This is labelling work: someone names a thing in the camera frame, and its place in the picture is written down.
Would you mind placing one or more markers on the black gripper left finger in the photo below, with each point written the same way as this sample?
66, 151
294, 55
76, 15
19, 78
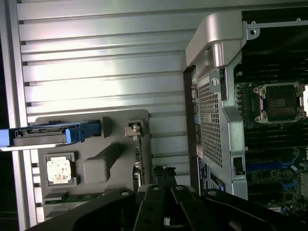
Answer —
149, 211

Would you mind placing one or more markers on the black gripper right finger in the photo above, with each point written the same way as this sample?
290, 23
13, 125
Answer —
192, 211

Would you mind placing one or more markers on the grey parts rack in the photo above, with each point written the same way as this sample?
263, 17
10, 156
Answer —
96, 168

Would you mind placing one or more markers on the green RAM stick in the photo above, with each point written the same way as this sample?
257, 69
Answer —
79, 197

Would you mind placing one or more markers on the green motherboard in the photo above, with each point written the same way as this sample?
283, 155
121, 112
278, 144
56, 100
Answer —
264, 178

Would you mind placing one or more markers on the grey metal PC case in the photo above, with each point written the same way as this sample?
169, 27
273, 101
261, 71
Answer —
216, 134

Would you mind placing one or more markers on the blue PCIe expansion slot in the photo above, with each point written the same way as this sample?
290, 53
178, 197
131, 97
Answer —
264, 168

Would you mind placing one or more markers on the silver CPU chip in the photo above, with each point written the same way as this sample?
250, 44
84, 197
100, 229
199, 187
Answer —
59, 169

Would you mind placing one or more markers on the silver finned chipset heatsink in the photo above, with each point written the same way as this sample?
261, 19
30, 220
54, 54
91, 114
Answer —
303, 183

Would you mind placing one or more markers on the disk in blue carrier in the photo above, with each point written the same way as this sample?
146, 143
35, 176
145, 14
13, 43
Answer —
36, 136

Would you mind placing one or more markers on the CPU socket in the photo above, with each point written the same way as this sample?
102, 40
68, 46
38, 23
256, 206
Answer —
279, 102

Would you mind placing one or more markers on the silver socket cover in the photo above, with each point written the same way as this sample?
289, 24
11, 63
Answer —
306, 96

